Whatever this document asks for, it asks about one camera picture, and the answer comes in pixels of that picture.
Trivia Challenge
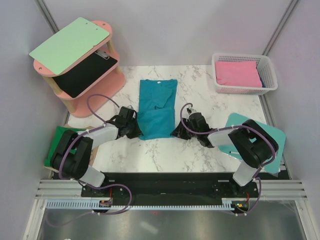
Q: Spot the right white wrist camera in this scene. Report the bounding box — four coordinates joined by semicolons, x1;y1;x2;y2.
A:
186;106;198;116

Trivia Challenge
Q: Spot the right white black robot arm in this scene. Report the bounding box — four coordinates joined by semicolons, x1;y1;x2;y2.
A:
170;112;279;197

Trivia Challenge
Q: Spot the light green clipboard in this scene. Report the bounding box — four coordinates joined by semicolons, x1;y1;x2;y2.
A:
29;17;113;77

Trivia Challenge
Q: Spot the turquoise plastic board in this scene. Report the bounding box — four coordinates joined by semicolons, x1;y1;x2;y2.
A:
218;113;286;174

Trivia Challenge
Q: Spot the aluminium rail frame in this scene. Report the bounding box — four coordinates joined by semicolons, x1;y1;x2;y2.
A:
24;179;312;239

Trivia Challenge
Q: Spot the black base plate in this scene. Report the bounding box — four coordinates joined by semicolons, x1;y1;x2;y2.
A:
81;172;258;205

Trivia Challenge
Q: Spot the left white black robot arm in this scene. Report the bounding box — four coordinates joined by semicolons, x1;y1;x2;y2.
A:
50;106;143;197

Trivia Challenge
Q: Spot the green t shirt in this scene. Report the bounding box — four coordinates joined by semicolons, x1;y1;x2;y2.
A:
44;126;85;167

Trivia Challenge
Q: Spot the white plastic basket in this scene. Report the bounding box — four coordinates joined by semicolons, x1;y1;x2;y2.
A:
211;53;278;96

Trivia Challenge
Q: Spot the white slotted cable duct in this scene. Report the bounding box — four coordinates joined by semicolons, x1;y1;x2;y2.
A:
45;199;248;211

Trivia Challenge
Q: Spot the black clipboard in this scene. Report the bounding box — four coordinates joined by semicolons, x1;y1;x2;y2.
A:
53;50;118;98

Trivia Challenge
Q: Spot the teal t shirt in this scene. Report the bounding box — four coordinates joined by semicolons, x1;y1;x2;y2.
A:
137;79;178;141

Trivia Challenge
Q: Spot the blue folded cloth in basket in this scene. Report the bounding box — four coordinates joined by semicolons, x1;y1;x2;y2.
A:
257;71;266;88

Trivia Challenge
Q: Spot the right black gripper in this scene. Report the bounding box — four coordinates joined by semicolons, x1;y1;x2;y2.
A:
170;117;200;140

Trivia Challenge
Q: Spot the pink folded t shirt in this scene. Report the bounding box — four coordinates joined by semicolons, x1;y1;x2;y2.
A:
215;61;262;88

